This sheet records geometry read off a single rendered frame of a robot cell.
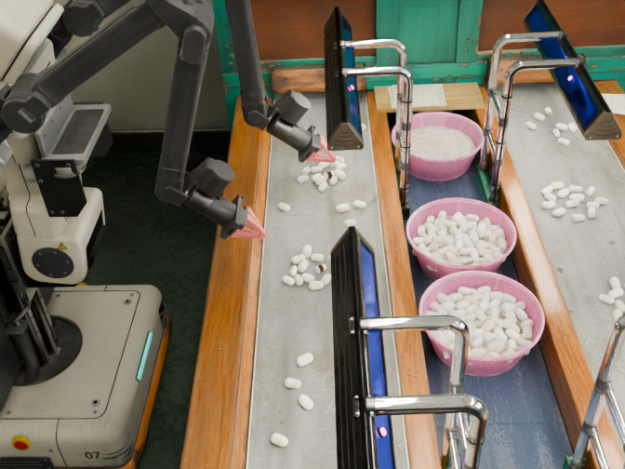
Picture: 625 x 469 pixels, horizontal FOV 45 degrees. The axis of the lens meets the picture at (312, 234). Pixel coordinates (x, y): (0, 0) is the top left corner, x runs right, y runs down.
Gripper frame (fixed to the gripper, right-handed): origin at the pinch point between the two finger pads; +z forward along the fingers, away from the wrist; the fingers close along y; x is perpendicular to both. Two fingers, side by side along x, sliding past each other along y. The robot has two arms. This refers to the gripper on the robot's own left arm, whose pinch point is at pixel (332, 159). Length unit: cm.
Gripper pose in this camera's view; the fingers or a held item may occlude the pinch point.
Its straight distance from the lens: 201.0
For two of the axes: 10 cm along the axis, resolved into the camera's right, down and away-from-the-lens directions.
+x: -5.9, 6.4, 5.0
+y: -0.2, -6.3, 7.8
